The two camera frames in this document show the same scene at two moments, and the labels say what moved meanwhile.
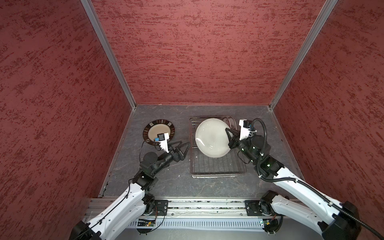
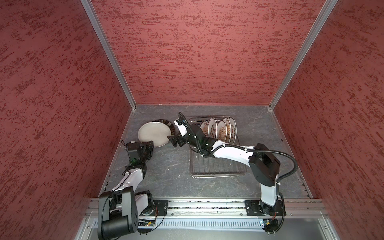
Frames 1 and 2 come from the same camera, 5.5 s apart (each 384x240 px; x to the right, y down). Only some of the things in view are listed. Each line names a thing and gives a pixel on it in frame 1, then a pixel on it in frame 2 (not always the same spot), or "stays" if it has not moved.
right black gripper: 234,139 -> 173,139
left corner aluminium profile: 93,17 stays
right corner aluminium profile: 328,8 stays
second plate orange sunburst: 232,123 stays
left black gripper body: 175,157 -> 147,150
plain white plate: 211,138 -> 156,131
